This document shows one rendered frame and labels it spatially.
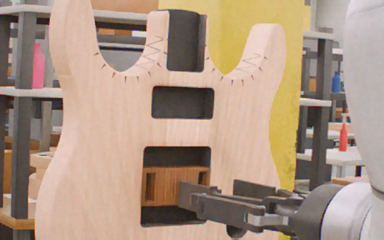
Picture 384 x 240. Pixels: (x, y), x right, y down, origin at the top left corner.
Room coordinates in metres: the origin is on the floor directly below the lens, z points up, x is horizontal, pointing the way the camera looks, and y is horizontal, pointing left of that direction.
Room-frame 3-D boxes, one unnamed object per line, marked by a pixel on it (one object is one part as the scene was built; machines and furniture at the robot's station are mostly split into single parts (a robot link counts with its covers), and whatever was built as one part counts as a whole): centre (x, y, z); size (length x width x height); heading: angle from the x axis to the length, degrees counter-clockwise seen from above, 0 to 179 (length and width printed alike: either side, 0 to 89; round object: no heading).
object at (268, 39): (1.16, -0.09, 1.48); 0.07 x 0.04 x 0.09; 124
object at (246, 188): (0.99, -0.08, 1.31); 0.07 x 0.01 x 0.03; 35
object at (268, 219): (0.83, -0.10, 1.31); 0.05 x 0.05 x 0.02; 56
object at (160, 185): (1.07, 0.02, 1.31); 0.10 x 0.03 x 0.05; 124
